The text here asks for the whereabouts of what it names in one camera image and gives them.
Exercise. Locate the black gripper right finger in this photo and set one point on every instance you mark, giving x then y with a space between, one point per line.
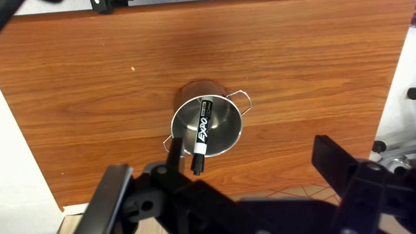
333 157

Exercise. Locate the small steel pot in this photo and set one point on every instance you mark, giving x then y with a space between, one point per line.
225 124

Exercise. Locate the black Expo marker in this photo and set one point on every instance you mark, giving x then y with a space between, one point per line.
203 130

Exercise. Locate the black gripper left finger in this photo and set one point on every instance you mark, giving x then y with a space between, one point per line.
174 150

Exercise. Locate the grey chair base with casters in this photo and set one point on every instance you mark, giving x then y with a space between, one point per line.
396 162

